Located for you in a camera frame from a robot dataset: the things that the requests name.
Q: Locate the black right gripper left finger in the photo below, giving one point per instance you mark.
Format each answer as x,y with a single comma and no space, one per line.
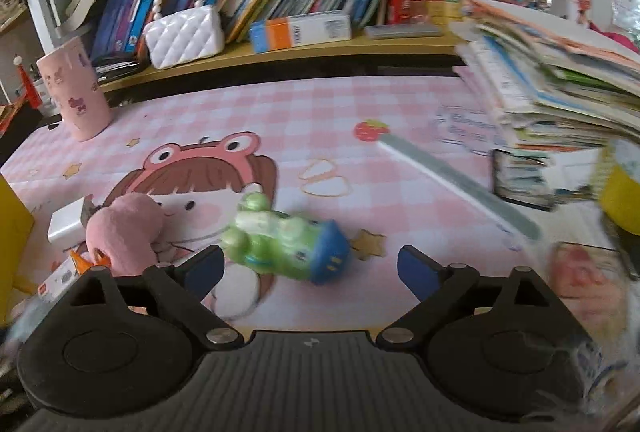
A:
178,293

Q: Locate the orange blue white box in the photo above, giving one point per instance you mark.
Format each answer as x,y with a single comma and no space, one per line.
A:
300,31

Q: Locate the yellow cardboard box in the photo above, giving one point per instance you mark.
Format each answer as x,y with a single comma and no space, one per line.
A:
16,224

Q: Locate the green blue toy car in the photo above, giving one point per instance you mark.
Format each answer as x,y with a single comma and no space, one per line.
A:
268,241

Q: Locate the pink cartoon cup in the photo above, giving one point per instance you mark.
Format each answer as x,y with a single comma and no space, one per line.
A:
71,81

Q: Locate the small white printed box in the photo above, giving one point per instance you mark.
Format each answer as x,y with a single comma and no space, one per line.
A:
63,277

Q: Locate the white power adapter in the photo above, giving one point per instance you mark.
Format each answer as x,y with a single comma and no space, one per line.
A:
67,227

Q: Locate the pink plush chick toy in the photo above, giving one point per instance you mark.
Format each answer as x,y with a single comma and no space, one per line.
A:
120,236

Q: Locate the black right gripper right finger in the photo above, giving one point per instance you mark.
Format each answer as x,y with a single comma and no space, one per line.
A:
439,291

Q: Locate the stack of papers and magazines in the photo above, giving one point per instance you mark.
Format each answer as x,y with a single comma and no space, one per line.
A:
548,83

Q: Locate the grey ruler strip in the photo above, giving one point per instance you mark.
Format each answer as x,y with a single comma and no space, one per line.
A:
462,185

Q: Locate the smartphone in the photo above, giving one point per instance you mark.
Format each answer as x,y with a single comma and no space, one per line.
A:
518,179

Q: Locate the white quilted pearl handbag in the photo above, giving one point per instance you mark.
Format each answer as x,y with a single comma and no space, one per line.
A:
184,36

